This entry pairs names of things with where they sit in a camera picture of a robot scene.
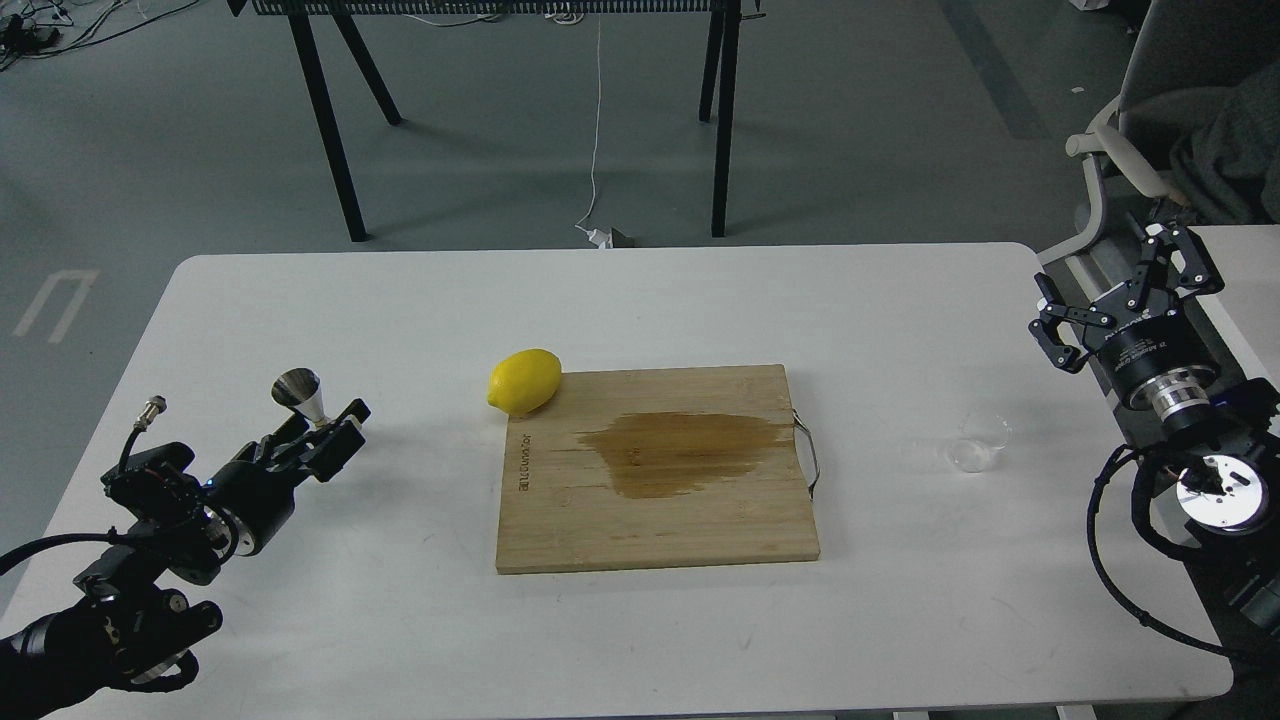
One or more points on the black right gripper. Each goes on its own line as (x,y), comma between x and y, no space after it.
(1150,350)

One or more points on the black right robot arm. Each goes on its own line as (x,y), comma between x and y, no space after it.
(1206,492)

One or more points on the person in grey clothes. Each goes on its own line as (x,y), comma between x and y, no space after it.
(1227,171)

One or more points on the white side table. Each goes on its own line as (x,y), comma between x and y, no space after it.
(1246,312)

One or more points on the bamboo cutting board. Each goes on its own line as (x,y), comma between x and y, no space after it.
(656,469)

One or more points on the grey white office chair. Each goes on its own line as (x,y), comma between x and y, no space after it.
(1188,57)

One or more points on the steel double jigger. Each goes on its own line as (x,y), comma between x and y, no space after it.
(299,390)

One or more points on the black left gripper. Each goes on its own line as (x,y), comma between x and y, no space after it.
(258,492)

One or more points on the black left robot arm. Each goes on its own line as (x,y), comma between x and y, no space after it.
(126,632)

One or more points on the black metal frame table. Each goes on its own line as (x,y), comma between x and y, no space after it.
(504,66)

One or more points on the small clear glass beaker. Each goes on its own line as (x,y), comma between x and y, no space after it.
(980,441)

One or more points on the yellow lemon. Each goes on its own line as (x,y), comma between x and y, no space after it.
(525,381)

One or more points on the white power adapter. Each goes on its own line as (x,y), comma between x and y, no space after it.
(610,239)

